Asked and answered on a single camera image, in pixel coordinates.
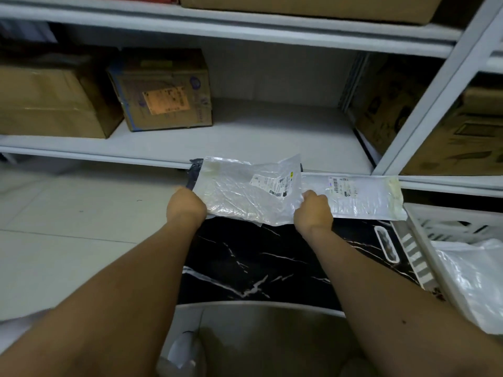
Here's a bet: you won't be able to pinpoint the person's left hand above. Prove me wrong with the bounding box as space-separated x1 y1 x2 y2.
166 187 208 232

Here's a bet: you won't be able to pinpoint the person's right hand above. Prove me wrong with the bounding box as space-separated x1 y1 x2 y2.
293 190 335 238

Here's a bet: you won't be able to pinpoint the dark grey bag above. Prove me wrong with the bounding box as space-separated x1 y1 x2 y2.
184 160 305 191

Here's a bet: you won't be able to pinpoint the white mailer yellow sticker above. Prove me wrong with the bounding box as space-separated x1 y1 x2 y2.
195 154 303 227

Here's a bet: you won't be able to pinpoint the narrow white mailer taped end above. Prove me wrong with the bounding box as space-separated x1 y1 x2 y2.
300 172 408 221

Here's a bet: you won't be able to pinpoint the white metal shelf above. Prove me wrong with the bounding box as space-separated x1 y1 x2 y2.
0 0 503 199

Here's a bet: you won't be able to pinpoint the white plastic basket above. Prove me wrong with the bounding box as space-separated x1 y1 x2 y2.
392 203 503 334

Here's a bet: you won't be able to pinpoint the person's right forearm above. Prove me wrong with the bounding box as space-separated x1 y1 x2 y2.
310 227 503 377

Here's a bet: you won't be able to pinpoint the person's left forearm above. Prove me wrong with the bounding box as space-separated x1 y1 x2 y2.
0 221 201 377

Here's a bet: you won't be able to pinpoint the person's left white shoe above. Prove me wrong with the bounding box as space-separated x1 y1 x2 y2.
157 329 207 377

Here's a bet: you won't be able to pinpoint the person's white shorts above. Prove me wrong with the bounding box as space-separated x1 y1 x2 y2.
0 309 52 350

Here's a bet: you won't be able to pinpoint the black marble lap table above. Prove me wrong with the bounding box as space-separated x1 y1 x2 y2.
177 214 447 311

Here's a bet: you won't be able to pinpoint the cardboard box with orange label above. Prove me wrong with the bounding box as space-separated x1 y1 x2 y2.
106 49 213 132

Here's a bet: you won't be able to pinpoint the cardboard box with black print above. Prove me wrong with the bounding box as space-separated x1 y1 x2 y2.
347 54 503 176

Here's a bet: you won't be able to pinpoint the plain brown cardboard box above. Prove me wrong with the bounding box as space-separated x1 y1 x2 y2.
0 54 125 139

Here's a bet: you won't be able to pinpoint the large cardboard box white label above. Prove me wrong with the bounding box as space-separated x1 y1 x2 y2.
179 0 445 25

